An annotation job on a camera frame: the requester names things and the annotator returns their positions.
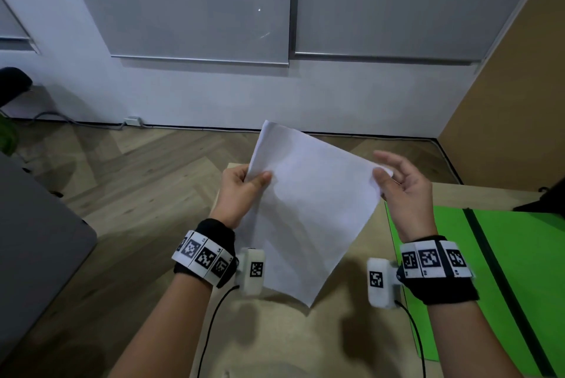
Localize black wristband with marker tags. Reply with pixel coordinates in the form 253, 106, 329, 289
171, 219, 239, 289
395, 235, 481, 306

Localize green object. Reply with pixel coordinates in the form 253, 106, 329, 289
0, 117, 19, 157

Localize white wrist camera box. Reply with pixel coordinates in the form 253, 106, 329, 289
236, 248, 267, 296
367, 257, 403, 309

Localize brown wooden partition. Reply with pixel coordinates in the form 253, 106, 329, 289
437, 0, 565, 191

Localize person's left forearm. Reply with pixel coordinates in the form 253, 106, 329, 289
108, 274, 217, 378

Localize person's left hand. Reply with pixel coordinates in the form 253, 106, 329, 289
218, 163, 273, 229

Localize grey floor cable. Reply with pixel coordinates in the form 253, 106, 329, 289
26, 110, 129, 129

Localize person's right forearm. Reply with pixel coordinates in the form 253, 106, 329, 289
426, 300, 520, 378

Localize black chair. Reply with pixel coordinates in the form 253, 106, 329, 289
0, 66, 34, 107

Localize stack of white paper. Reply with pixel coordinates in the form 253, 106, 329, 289
247, 120, 394, 309

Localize person's right hand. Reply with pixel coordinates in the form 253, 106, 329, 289
372, 150, 438, 244

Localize grey desk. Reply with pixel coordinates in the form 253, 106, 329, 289
0, 152, 98, 363

